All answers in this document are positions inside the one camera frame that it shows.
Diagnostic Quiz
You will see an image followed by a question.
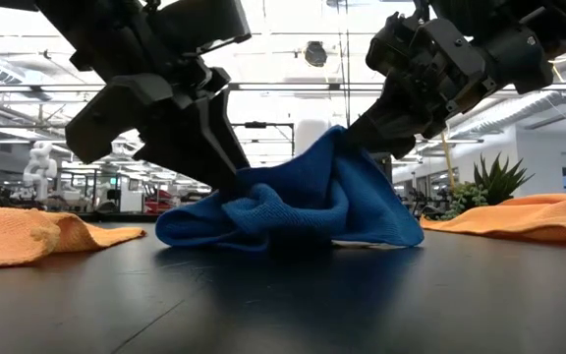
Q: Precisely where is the yellow cable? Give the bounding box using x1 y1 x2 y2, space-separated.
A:
439 132 456 191

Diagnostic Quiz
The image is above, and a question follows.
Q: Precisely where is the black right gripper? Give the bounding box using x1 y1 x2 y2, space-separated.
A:
345 10 499 160

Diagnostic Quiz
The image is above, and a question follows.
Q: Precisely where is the white cylindrical column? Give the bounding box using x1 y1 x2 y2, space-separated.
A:
295 117 332 157

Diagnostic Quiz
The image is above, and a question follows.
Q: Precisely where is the white cabinet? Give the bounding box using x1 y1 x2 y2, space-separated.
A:
118 175 144 213

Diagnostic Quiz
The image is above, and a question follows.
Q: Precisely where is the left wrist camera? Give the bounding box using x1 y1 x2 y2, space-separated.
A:
145 0 253 56

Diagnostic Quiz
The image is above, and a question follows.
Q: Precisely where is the thin vertical pole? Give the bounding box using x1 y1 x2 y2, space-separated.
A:
342 0 352 128

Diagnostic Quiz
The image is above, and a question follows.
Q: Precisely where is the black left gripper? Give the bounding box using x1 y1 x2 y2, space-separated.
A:
65 29 251 192

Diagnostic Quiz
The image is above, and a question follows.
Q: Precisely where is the artificial green plant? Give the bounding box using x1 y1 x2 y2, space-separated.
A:
439 151 535 221

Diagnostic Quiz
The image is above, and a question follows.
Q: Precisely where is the black overhead camera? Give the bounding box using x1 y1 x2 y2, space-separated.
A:
304 40 329 69

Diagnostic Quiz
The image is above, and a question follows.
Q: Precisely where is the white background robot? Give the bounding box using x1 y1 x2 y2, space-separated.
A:
22 141 59 203

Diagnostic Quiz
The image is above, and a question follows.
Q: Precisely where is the black background frame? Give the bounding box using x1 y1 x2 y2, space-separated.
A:
231 121 297 158

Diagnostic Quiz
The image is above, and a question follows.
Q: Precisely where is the orange microfiber towel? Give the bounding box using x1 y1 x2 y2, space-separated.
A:
419 193 566 247
0 196 146 269

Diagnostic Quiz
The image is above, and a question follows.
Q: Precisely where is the grey overhead frame beam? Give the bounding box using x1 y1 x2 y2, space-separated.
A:
0 81 566 98

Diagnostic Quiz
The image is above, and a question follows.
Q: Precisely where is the blue microfiber towel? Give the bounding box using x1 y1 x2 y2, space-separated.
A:
154 125 425 253

